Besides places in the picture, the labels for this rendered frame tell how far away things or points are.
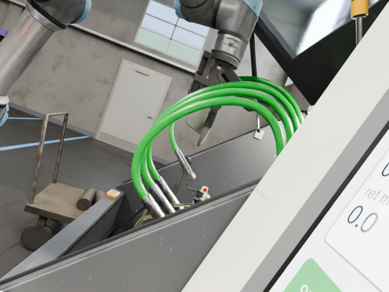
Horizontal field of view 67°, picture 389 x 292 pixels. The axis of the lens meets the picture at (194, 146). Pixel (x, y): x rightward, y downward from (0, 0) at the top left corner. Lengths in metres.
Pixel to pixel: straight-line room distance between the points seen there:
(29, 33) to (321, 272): 0.88
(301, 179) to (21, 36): 0.82
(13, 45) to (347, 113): 0.84
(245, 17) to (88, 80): 7.61
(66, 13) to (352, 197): 0.84
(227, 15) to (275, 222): 0.54
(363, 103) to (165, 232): 0.25
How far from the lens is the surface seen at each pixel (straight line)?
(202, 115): 0.68
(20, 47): 0.95
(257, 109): 0.47
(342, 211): 0.19
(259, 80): 0.79
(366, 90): 0.29
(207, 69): 0.69
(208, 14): 0.73
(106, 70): 8.12
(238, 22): 0.71
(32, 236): 2.47
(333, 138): 0.27
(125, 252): 0.39
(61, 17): 0.92
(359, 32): 0.45
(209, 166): 1.02
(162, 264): 0.39
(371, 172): 0.20
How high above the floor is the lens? 1.25
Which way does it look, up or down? 4 degrees down
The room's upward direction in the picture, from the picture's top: 21 degrees clockwise
